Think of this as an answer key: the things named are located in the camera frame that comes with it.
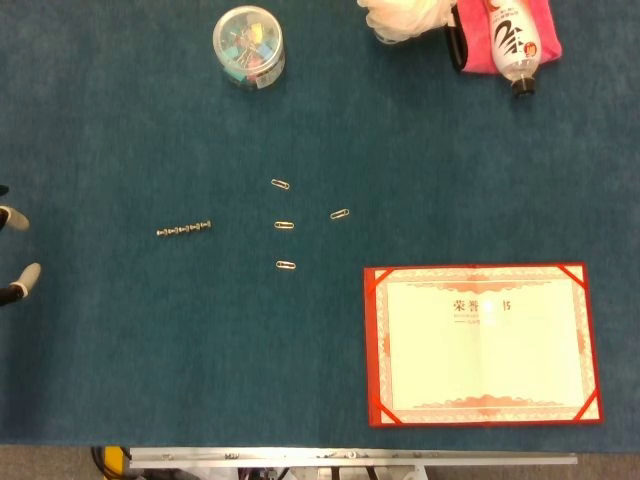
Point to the clear jar of binder clips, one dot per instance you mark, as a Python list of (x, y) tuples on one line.
[(249, 45)]

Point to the cream certificate sheet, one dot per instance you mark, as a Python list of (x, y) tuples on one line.
[(480, 360)]

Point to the red certificate folder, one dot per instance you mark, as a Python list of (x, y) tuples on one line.
[(371, 350)]

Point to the white pink bath pouf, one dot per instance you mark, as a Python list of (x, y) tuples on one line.
[(405, 20)]

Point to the blue felt table cloth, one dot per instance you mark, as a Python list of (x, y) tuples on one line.
[(150, 325)]

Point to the clear bottle with white label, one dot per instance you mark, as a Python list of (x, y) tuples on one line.
[(512, 45)]

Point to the aluminium frame rail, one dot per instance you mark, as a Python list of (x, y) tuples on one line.
[(350, 456)]

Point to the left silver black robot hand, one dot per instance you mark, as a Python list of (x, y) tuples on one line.
[(17, 219)]

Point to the pink folded cloth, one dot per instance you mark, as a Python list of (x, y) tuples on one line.
[(475, 40)]

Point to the silver paper clip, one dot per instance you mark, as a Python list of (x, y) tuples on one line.
[(280, 184), (340, 214), (286, 265), (284, 225)]

